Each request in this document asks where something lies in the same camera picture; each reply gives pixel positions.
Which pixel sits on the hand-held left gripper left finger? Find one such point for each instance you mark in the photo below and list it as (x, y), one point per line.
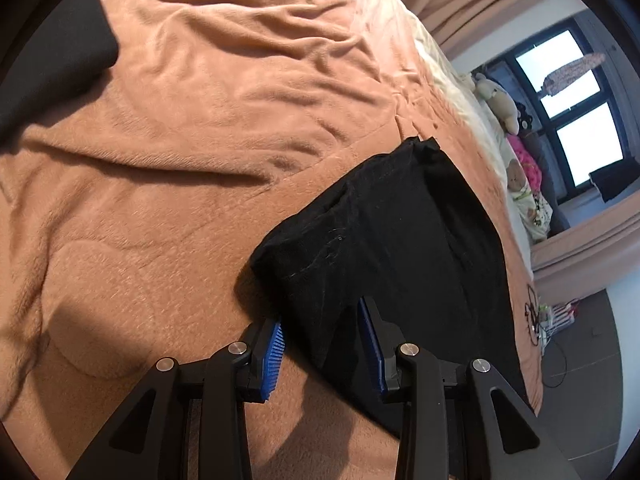
(270, 360)

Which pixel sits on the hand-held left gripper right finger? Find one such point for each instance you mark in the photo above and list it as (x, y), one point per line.
(372, 350)

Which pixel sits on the black pants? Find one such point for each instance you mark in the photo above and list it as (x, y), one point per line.
(400, 240)

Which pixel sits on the white red rack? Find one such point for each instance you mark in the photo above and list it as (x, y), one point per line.
(562, 312)

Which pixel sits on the bear print pillow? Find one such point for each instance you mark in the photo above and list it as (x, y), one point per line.
(532, 210)

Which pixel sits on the orange fleece blanket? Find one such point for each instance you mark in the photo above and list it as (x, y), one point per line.
(175, 160)

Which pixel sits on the beige curtain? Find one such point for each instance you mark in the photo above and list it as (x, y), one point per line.
(475, 5)
(580, 255)

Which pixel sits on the grey cushion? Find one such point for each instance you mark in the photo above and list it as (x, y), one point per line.
(547, 170)

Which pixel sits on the black plush toy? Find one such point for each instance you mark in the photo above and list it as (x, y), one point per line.
(524, 121)

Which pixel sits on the white plush bear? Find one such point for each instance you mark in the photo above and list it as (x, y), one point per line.
(492, 92)

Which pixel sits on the dark cloth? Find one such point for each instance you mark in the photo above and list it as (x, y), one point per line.
(610, 180)

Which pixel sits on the cream bed sheet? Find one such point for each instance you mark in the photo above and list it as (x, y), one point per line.
(442, 55)

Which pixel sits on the hanging floral garment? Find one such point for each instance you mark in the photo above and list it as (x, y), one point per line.
(565, 77)

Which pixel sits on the dark framed window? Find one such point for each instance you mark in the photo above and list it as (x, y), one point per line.
(555, 55)

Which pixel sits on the black cloth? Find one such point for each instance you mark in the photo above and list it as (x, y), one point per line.
(50, 60)

